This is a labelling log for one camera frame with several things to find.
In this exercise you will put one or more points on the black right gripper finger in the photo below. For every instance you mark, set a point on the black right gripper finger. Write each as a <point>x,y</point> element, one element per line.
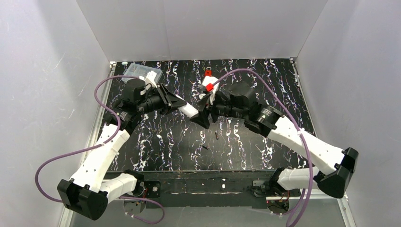
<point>201,118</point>
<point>203,103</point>

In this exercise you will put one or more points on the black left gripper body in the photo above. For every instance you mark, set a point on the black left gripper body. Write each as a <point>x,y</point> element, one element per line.
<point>166,99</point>

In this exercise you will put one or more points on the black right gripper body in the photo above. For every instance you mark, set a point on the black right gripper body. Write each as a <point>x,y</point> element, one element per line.
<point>212,106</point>

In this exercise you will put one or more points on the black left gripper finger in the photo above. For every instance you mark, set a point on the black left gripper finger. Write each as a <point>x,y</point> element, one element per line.
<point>168,97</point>
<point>167,108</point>

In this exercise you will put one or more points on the white air conditioner remote control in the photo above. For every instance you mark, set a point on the white air conditioner remote control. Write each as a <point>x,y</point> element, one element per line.
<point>187,109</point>

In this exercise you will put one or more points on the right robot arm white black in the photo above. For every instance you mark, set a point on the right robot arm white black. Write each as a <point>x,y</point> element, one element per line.
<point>333,167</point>

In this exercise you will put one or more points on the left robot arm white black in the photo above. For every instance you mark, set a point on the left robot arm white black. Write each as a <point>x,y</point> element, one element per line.
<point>86,192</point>

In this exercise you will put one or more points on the clear plastic screw box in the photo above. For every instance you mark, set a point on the clear plastic screw box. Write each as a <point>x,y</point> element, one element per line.
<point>136,70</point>

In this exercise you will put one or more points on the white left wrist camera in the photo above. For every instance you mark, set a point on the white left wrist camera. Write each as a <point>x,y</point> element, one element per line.
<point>151,78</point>

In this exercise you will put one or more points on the red handled adjustable wrench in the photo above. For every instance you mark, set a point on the red handled adjustable wrench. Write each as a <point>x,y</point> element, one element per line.
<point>208,71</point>

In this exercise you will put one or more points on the black front mounting rail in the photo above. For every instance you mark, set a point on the black front mounting rail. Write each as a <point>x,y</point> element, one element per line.
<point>213,188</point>

